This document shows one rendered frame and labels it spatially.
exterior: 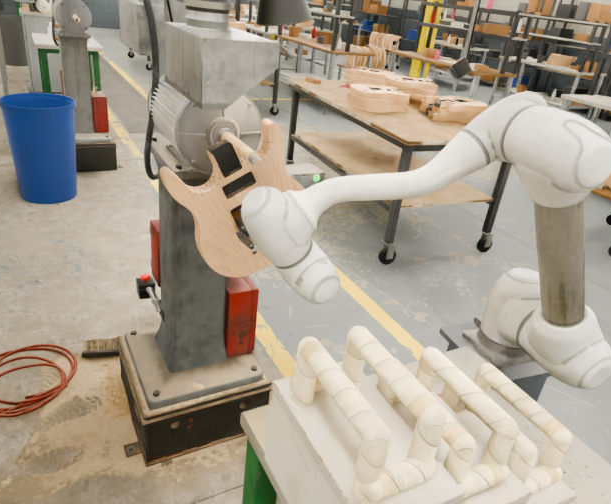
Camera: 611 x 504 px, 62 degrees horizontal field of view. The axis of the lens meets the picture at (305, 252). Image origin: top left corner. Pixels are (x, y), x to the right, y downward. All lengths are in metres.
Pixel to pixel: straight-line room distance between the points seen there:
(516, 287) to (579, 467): 0.62
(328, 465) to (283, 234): 0.49
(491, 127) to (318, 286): 0.51
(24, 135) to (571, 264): 3.58
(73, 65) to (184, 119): 3.44
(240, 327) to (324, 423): 1.28
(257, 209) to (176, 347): 1.07
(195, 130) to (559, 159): 0.90
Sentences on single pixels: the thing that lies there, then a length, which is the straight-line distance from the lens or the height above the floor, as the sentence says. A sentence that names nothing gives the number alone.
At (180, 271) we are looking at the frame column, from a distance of 1.80.
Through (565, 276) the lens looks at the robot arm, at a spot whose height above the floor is 1.12.
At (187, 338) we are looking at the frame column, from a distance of 1.97.
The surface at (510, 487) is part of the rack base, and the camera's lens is 0.88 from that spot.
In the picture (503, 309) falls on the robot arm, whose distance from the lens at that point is 1.60.
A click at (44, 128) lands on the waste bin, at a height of 0.58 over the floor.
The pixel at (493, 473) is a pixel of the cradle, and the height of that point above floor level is 1.06.
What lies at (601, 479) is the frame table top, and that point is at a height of 0.93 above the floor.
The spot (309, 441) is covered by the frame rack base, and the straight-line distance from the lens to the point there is 0.73.
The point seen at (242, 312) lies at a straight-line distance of 1.96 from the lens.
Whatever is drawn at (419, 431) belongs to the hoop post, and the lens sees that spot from 0.67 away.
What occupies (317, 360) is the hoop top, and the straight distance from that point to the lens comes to 0.68.
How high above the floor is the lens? 1.64
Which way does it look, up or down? 27 degrees down
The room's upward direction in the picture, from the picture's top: 7 degrees clockwise
